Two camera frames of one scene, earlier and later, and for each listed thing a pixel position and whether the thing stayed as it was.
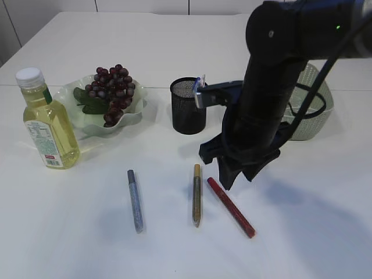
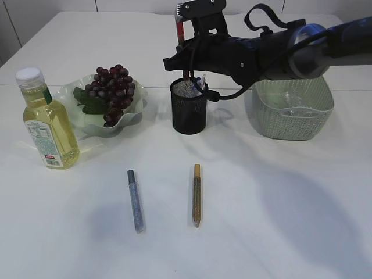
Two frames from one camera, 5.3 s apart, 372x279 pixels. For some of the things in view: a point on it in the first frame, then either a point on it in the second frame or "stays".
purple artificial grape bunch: [111, 92] stays
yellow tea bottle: [46, 122] stays
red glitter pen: [250, 233] to [181, 42]
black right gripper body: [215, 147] to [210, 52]
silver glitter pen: [135, 201] stays
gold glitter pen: [196, 200] stays
